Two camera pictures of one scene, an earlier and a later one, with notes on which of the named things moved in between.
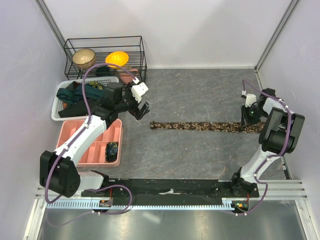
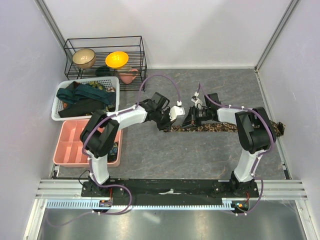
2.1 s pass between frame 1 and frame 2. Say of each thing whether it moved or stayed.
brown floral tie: stayed
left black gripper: moved
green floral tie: stayed
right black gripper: moved
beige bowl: stayed
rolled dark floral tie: stayed
